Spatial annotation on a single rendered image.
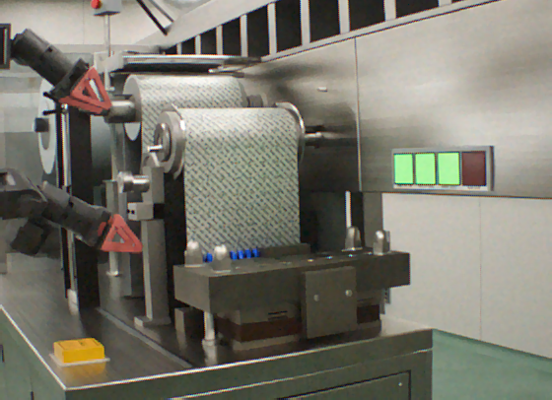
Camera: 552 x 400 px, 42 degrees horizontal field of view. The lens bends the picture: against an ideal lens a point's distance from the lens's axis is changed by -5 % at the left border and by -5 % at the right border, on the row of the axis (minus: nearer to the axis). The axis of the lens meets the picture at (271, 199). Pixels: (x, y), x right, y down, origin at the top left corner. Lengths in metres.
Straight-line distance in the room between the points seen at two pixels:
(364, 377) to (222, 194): 0.43
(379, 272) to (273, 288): 0.21
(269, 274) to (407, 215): 3.92
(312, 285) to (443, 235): 3.63
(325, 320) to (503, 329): 3.32
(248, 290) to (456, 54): 0.51
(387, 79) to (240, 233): 0.40
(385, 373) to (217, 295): 0.33
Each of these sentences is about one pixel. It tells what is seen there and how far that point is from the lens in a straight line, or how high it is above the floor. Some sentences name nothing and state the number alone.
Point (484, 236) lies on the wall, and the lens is 4.56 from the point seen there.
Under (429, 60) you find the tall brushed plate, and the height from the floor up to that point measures 1.37.
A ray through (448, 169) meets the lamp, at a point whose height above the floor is 1.18.
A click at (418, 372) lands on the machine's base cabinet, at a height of 0.82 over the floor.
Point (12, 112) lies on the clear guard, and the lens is 2.34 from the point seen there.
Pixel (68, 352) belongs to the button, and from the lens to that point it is 1.20.
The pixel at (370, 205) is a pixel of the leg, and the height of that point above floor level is 1.10.
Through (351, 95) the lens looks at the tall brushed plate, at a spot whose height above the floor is 1.33.
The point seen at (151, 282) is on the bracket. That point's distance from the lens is 1.44.
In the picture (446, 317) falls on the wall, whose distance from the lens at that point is 4.91.
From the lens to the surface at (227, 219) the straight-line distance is 1.40.
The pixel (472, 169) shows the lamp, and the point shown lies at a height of 1.18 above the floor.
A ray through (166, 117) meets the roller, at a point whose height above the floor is 1.30.
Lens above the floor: 1.21
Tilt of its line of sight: 3 degrees down
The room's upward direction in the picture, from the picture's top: 2 degrees counter-clockwise
